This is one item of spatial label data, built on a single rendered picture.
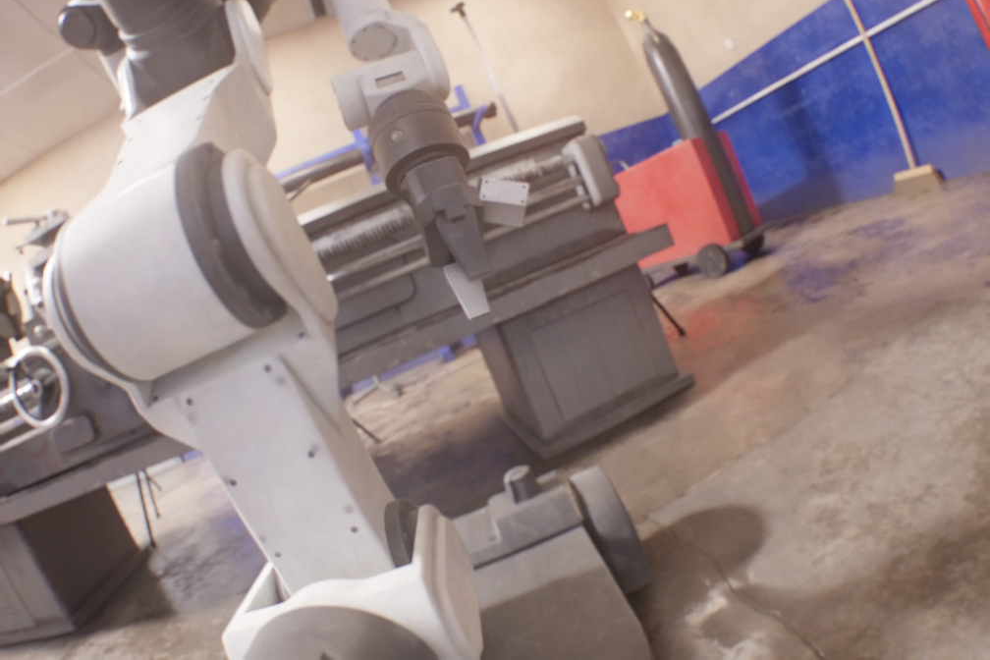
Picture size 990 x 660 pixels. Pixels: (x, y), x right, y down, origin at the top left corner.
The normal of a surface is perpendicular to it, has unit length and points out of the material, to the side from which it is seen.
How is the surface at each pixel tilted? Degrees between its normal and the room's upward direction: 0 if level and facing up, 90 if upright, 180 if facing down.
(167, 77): 150
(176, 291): 117
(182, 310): 126
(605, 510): 43
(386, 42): 161
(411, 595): 58
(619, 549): 73
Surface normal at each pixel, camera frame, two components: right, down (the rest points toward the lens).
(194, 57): 0.37, 0.80
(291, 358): 0.30, 0.56
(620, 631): -0.38, -0.92
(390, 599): -0.13, -0.50
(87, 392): 0.18, -0.04
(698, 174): -0.79, 0.34
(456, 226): 0.04, -0.33
